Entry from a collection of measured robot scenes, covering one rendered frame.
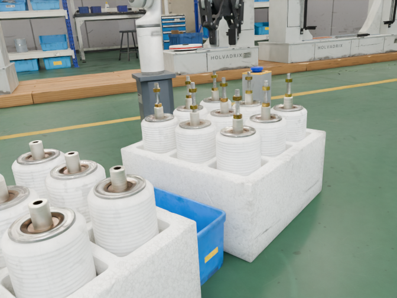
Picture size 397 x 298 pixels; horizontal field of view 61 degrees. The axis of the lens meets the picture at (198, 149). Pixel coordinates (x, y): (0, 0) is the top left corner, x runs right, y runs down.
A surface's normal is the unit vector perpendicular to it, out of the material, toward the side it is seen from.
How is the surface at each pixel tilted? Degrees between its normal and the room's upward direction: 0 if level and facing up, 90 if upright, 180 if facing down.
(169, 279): 90
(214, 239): 92
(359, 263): 0
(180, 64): 90
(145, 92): 91
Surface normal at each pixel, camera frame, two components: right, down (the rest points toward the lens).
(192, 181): -0.63, 0.30
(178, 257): 0.78, 0.17
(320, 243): -0.06, -0.94
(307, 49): 0.36, 0.30
